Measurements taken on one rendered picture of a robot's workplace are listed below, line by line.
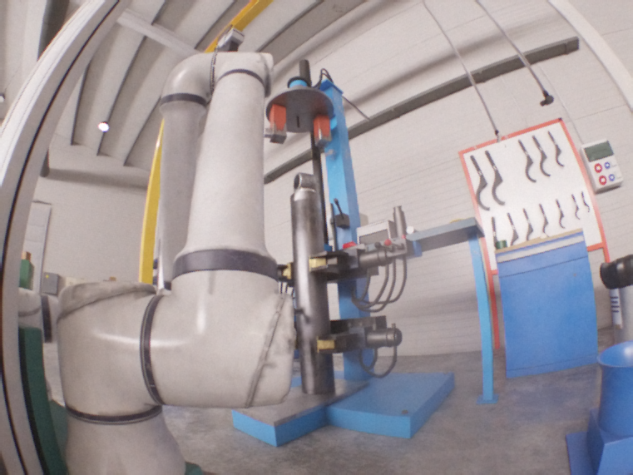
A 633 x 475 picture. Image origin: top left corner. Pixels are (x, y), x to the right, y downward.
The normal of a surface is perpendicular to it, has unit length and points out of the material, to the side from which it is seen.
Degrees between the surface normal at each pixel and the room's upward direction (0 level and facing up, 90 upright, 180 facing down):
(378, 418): 90
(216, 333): 80
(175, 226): 111
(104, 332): 74
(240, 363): 93
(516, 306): 90
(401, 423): 90
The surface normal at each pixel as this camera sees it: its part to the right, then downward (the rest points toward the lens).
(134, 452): 0.74, -0.51
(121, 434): 0.73, -0.26
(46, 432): 0.98, -0.12
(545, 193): -0.66, -0.15
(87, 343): 0.21, -0.29
